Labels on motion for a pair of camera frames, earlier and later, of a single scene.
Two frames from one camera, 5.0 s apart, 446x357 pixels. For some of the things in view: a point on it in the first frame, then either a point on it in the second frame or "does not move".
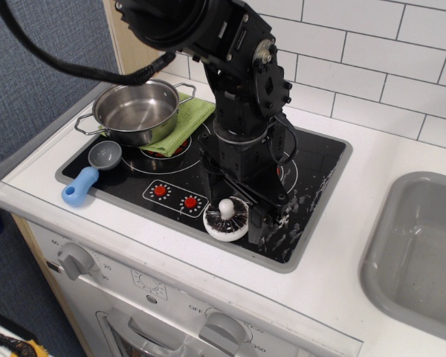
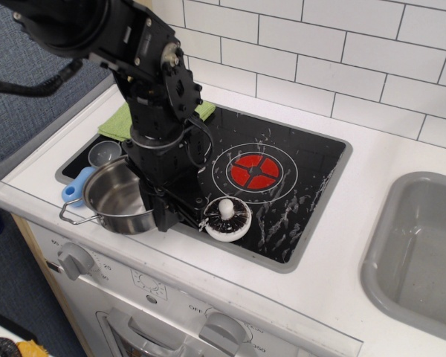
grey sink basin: [412, 268] does not move
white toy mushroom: [226, 220] does not move
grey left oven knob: [75, 259] does not move
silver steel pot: [136, 114] → [112, 191]
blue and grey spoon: [103, 155] does not move
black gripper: [253, 165] → [169, 159]
